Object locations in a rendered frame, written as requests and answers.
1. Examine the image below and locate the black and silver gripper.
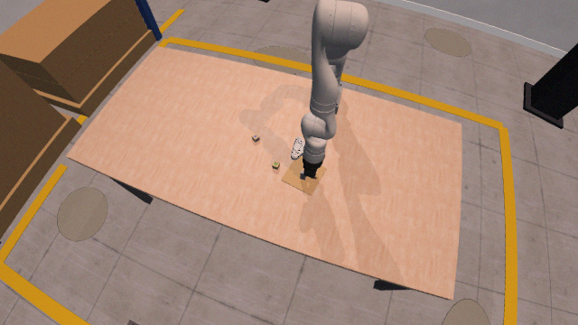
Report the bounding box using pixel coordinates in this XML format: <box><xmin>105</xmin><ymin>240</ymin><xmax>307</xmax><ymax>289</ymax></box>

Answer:
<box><xmin>291</xmin><ymin>136</ymin><xmax>325</xmax><ymax>180</ymax></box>

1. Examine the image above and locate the tan flat mat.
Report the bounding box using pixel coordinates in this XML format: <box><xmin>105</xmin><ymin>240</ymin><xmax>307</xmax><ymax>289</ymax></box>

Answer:
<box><xmin>281</xmin><ymin>156</ymin><xmax>327</xmax><ymax>196</ymax></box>

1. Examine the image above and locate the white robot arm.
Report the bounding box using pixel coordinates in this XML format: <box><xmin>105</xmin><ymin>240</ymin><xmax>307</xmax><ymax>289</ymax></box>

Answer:
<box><xmin>301</xmin><ymin>0</ymin><xmax>369</xmax><ymax>156</ymax></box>

